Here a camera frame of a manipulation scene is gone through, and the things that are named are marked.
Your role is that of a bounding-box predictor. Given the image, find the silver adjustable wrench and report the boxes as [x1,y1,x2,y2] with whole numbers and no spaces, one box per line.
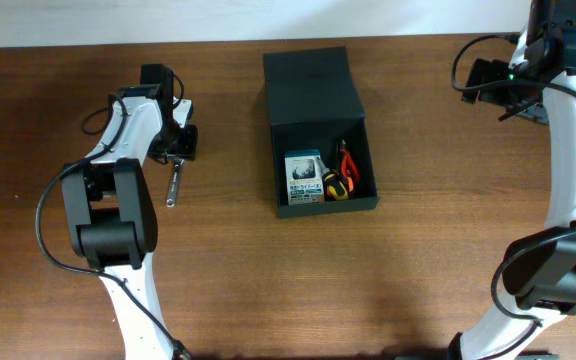
[165,158,185,208]

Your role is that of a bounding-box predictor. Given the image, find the blue precision screwdriver set box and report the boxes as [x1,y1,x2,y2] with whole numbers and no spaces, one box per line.
[284,149,325,206]

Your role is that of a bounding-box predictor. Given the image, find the black cardboard box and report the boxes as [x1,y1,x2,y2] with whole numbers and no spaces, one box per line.
[263,47,379,218]

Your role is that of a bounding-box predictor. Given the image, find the small red-handled pliers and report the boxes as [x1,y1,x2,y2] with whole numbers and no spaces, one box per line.
[337,140,360,184]

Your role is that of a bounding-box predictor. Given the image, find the yellow black screwdriver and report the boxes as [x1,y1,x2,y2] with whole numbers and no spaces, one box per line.
[317,157,349,201]

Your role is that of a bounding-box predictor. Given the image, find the orange black needle-nose pliers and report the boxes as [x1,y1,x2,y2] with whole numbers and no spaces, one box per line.
[342,170,355,198]

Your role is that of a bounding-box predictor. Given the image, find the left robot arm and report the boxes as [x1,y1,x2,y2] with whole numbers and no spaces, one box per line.
[60,64,198,359]

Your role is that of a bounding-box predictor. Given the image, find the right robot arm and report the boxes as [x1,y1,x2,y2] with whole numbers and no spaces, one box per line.
[447,0,576,359]

